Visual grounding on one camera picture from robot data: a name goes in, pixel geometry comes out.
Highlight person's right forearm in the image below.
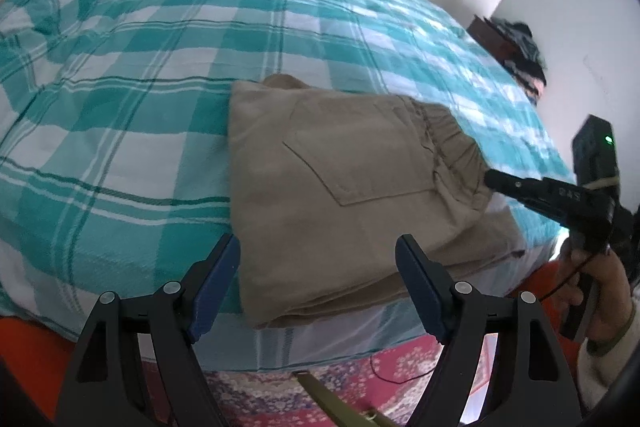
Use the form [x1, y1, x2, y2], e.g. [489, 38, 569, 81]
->
[575, 294, 640, 414]

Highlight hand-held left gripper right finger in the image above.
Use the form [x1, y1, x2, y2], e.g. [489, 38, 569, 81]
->
[395, 234, 586, 427]

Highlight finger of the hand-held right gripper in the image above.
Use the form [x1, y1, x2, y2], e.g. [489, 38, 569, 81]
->
[483, 169, 547, 214]

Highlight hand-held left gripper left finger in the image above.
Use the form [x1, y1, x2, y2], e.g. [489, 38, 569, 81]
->
[52, 233, 242, 427]

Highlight teal checked blanket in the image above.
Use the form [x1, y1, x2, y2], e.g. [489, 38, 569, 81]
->
[0, 0, 576, 373]

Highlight orange bed base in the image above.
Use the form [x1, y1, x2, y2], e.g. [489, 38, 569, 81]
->
[0, 259, 581, 427]

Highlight red patterned rug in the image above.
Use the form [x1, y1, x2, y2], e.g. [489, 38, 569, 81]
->
[140, 332, 501, 427]

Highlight beige pants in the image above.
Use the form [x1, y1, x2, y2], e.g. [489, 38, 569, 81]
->
[227, 74, 526, 330]

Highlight dark wooden nightstand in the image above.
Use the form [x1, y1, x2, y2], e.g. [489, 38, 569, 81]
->
[467, 14, 507, 58]

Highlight dark cloth pile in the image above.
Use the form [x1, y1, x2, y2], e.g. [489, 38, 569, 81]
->
[487, 19, 549, 106]

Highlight olive strap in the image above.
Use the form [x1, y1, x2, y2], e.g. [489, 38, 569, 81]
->
[294, 370, 397, 427]

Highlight person's right hand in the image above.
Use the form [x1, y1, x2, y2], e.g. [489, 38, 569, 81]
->
[556, 237, 635, 342]

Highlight thin black cable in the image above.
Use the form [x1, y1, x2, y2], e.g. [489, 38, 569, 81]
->
[369, 354, 442, 384]

